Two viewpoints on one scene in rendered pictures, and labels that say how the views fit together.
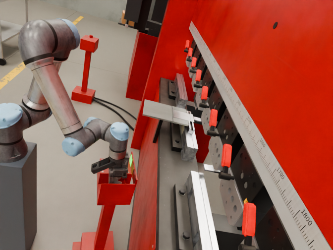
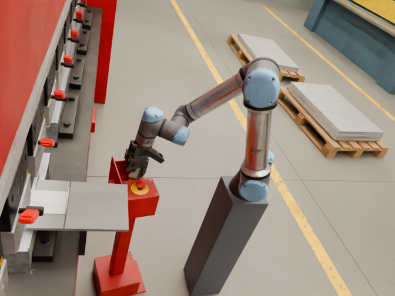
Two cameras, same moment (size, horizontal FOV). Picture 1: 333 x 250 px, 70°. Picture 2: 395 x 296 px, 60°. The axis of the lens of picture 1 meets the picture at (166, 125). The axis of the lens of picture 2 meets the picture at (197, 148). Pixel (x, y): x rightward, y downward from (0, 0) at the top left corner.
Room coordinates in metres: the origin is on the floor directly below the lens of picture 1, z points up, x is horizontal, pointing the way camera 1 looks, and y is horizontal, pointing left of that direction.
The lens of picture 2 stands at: (1.92, 0.17, 1.79)
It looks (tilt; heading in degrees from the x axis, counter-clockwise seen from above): 36 degrees down; 170
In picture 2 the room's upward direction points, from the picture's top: 18 degrees clockwise
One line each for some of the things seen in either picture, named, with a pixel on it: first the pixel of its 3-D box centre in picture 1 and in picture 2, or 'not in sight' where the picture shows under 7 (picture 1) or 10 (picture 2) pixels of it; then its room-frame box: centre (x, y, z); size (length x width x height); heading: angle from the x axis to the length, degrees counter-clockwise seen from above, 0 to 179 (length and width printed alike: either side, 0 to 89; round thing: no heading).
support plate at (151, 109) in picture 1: (165, 112); (81, 204); (1.22, 0.03, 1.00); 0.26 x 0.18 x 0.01; 101
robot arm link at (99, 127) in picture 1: (96, 130); (175, 130); (0.80, 0.27, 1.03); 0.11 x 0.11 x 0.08; 77
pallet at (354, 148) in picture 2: not in sight; (327, 120); (-1.53, 2.16, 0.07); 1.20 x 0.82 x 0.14; 18
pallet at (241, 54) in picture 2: not in sight; (264, 58); (-3.03, 1.61, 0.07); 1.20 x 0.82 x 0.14; 13
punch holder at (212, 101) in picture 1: (219, 112); (47, 57); (0.88, -0.19, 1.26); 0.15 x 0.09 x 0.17; 11
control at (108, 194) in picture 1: (115, 177); (133, 185); (0.86, 0.16, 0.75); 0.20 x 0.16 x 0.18; 24
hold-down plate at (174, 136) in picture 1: (175, 134); (50, 217); (1.20, -0.07, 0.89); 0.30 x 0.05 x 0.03; 11
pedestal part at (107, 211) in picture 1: (105, 220); (122, 238); (0.86, 0.16, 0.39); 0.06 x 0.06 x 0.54; 24
